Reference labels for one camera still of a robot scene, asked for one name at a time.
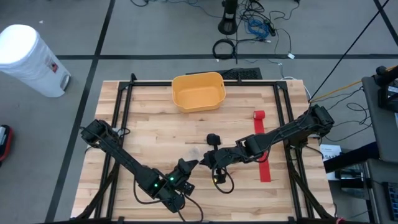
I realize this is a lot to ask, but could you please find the blue cable bundle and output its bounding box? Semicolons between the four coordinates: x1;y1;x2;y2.
247;19;270;40

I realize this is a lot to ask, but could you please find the black camera cable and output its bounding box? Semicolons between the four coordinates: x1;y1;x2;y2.
132;175;205;223
211;167;235;195

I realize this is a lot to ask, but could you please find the yellow plastic bin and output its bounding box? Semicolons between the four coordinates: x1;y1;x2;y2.
171;72;227;114

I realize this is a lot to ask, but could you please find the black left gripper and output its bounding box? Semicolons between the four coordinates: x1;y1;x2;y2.
161;157;199;214

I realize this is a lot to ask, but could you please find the black desk equipment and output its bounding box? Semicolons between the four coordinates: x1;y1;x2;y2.
374;65;398;113

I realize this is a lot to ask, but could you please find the black right camera cable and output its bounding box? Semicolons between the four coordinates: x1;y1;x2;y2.
211;167;235;195

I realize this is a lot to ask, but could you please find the red elastic bandage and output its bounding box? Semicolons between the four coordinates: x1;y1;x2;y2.
252;110;272;183

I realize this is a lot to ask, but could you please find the black floor stand base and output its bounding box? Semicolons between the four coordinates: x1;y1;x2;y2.
217;0;239;35

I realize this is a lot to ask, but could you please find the black left camera cable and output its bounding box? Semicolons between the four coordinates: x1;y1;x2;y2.
132;175;205;223

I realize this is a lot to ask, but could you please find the black keyboard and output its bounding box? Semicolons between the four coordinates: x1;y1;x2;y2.
382;181;398;223

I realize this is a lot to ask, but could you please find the white printed box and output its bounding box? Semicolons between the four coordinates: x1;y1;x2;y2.
319;144;343;181

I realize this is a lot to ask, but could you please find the yellow floor cable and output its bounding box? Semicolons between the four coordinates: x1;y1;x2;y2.
310;64;398;102

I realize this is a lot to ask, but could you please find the white trash can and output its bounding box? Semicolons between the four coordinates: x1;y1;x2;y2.
0;24;72;98

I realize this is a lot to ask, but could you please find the grey desk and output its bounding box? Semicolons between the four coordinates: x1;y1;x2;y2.
361;76;398;165

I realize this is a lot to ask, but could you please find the black power strip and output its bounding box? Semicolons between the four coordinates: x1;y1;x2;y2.
263;19;277;37

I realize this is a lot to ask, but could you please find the long straight black cable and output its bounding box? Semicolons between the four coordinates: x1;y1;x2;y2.
308;0;391;103

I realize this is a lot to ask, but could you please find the black mesh floor panel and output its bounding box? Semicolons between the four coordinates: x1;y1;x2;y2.
185;67;263;81

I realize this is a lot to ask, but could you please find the black coiled cable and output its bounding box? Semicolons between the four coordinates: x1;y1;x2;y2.
212;38;238;60

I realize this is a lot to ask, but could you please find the red black floor device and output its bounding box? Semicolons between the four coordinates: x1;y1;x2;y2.
0;124;14;167

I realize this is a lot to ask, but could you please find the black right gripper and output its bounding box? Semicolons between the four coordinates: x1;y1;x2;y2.
199;134;246;185

